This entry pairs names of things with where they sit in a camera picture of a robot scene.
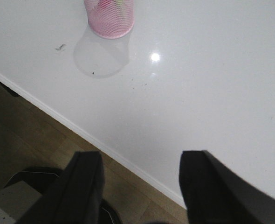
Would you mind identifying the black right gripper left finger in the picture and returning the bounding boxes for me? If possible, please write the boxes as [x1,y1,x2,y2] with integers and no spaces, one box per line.
[17,152,104,224]

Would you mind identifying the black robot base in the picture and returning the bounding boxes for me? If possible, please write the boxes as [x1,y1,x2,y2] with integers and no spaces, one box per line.
[3,166,122,224]

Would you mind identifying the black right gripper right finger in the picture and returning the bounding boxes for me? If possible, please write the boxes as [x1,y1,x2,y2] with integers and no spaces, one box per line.
[179,150,275,224]

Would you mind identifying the pink mesh pen holder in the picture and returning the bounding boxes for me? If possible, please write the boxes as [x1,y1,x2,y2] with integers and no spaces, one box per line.
[84,0,134,39]

